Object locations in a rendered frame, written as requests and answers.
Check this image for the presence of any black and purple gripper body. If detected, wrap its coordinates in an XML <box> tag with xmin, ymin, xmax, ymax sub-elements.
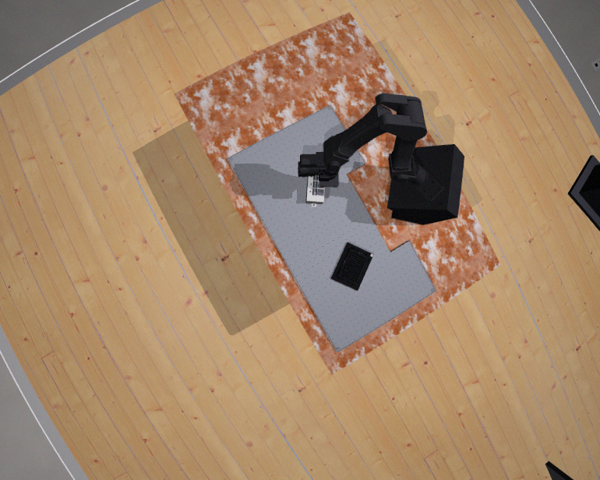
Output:
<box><xmin>319</xmin><ymin>172</ymin><xmax>339</xmax><ymax>187</ymax></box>

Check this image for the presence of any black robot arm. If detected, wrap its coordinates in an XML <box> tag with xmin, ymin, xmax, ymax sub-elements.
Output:
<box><xmin>298</xmin><ymin>94</ymin><xmax>444</xmax><ymax>202</ymax></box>

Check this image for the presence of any white control panel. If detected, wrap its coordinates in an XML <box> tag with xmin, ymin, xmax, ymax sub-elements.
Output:
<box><xmin>305</xmin><ymin>175</ymin><xmax>325</xmax><ymax>207</ymax></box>

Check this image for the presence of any black rectangular frame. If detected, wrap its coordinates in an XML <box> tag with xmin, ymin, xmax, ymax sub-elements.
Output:
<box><xmin>331</xmin><ymin>242</ymin><xmax>373</xmax><ymax>291</ymax></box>

